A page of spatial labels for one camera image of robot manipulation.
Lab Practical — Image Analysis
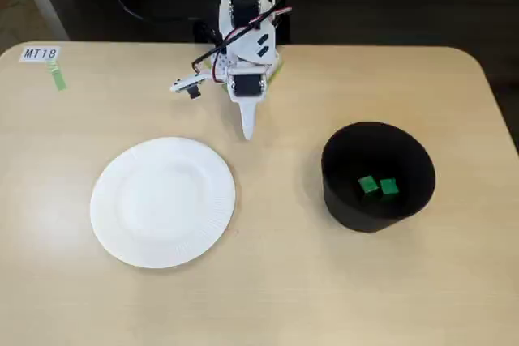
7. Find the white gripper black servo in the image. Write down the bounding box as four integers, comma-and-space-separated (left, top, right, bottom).
225, 70, 271, 141

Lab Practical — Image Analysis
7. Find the black round pot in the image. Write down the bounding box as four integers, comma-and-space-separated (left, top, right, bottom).
320, 121, 437, 234

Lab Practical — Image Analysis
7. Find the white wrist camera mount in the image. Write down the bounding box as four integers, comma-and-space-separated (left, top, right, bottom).
169, 73, 204, 101

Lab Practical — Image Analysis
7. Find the red black servo cable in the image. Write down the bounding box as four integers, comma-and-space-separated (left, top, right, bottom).
191, 5, 293, 79

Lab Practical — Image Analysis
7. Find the white MT18 paper label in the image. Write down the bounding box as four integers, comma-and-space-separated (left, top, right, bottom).
18, 45, 61, 63

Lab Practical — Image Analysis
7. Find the green cube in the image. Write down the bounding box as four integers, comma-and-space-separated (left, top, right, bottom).
378, 177, 401, 197
358, 175, 381, 195

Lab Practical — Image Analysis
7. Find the black base clamp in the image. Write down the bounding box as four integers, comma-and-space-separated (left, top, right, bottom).
191, 20, 222, 45

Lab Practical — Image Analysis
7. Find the white paper plate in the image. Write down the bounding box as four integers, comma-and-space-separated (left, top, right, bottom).
89, 136, 237, 270

